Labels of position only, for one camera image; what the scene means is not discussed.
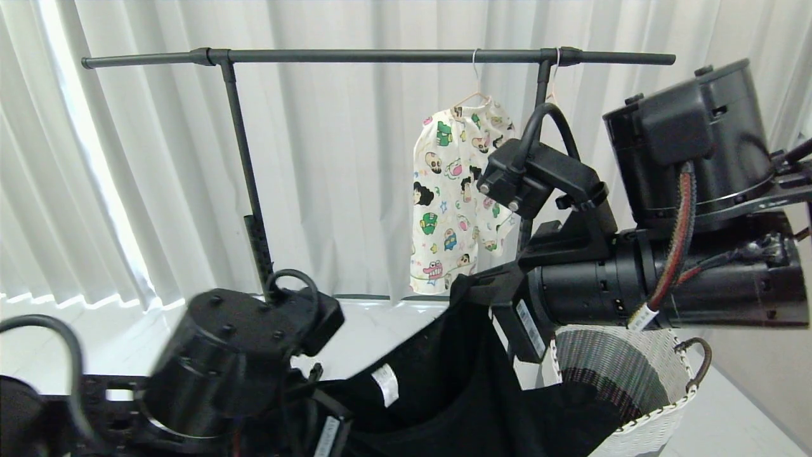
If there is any cream printed garment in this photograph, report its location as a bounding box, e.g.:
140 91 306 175
409 102 518 296

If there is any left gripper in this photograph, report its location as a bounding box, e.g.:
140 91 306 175
279 387 353 457

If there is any white laundry basket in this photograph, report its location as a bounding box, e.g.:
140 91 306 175
542 324 712 457

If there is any black clothes rack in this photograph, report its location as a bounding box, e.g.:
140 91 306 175
81 46 676 299

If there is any pink clothes hanger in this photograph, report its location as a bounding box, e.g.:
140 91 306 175
454 50 492 109
546 50 563 105

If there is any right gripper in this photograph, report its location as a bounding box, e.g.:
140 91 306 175
488 238 660 366

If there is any black cable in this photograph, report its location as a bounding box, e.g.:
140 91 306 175
0 314 96 445
265 269 319 312
515 102 581 167

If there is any white curtain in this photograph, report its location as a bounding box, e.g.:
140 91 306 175
0 0 812 312

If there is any black garment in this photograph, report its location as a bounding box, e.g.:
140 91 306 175
317 273 625 457

